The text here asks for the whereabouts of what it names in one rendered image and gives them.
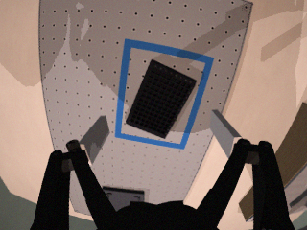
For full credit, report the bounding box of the blue tape outline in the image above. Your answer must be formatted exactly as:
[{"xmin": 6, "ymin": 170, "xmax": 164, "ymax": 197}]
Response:
[{"xmin": 115, "ymin": 39, "xmax": 214, "ymax": 150}]

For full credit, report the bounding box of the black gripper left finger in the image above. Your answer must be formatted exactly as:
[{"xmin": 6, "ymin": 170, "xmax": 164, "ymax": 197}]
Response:
[{"xmin": 30, "ymin": 116, "xmax": 129, "ymax": 230}]

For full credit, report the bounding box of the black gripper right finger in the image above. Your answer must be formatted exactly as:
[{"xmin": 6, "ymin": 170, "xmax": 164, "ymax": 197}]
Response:
[{"xmin": 180, "ymin": 109, "xmax": 295, "ymax": 230}]

